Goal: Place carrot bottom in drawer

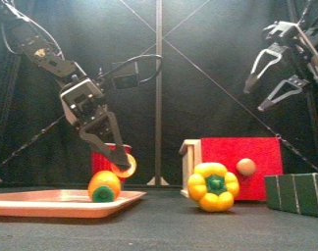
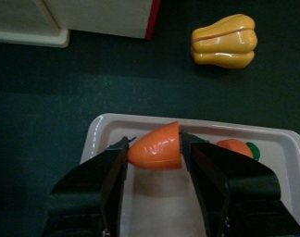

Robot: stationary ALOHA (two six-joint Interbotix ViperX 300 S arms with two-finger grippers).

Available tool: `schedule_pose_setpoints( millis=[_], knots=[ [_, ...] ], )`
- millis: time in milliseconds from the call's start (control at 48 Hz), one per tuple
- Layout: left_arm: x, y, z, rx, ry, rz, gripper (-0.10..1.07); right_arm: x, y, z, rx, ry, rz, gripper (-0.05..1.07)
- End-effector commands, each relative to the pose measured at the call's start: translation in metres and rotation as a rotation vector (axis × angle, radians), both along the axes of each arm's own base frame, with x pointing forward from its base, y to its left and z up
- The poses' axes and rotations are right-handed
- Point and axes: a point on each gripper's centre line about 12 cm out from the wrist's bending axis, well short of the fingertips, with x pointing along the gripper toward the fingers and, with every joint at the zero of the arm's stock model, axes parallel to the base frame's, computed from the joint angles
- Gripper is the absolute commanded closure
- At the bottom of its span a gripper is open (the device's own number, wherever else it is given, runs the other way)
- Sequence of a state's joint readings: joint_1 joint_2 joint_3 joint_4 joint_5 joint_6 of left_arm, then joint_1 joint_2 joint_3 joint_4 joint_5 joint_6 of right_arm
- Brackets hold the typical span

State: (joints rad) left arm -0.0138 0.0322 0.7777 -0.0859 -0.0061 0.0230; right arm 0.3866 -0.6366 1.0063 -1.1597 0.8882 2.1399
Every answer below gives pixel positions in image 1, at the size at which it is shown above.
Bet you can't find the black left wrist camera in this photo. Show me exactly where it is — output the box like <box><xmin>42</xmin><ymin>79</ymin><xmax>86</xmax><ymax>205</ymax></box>
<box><xmin>109</xmin><ymin>61</ymin><xmax>142</xmax><ymax>91</ymax></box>

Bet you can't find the round wooden drawer knob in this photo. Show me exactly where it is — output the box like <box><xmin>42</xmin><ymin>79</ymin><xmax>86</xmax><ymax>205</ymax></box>
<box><xmin>235</xmin><ymin>158</ymin><xmax>257</xmax><ymax>177</ymax></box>

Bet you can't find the grey vertical frame pole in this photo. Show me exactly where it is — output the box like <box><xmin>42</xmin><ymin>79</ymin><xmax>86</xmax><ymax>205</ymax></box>
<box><xmin>146</xmin><ymin>0</ymin><xmax>170</xmax><ymax>187</ymax></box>

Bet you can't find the orange toy carrot bottom piece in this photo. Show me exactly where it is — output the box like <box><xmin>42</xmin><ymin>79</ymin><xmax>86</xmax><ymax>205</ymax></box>
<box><xmin>110</xmin><ymin>153</ymin><xmax>138</xmax><ymax>179</ymax></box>

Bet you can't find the green box with white stripes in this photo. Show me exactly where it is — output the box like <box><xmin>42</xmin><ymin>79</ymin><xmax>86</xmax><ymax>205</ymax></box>
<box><xmin>264</xmin><ymin>172</ymin><xmax>318</xmax><ymax>220</ymax></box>

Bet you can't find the black camera cable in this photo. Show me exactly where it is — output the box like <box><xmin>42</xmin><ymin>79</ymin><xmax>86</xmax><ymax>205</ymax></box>
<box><xmin>95</xmin><ymin>53</ymin><xmax>164</xmax><ymax>84</ymax></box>

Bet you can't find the pink plastic tray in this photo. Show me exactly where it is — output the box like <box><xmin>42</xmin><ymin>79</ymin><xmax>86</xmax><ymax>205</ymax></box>
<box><xmin>0</xmin><ymin>188</ymin><xmax>149</xmax><ymax>220</ymax></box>

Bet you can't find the wooden drawer box red front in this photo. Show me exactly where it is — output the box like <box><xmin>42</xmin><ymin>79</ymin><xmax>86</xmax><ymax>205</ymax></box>
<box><xmin>177</xmin><ymin>136</ymin><xmax>285</xmax><ymax>202</ymax></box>

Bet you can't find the yellow toy bell pepper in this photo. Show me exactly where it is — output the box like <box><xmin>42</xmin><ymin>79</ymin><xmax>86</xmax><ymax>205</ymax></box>
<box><xmin>186</xmin><ymin>162</ymin><xmax>241</xmax><ymax>214</ymax></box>

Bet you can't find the red ribbed cup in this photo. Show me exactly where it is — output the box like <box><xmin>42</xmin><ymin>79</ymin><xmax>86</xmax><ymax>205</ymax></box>
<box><xmin>90</xmin><ymin>142</ymin><xmax>133</xmax><ymax>184</ymax></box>

